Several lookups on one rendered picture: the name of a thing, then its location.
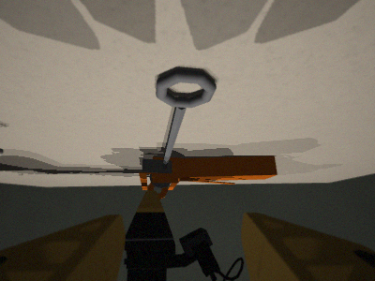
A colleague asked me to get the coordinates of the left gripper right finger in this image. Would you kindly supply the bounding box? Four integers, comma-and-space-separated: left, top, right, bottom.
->
241, 213, 375, 281

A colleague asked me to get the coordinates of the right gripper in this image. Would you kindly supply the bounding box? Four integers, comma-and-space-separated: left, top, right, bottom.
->
124, 190, 175, 281

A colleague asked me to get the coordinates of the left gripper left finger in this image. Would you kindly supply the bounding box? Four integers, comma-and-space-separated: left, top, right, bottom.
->
0, 214, 126, 281

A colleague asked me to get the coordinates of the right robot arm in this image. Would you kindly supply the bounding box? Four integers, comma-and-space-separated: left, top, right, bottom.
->
172, 228, 218, 281

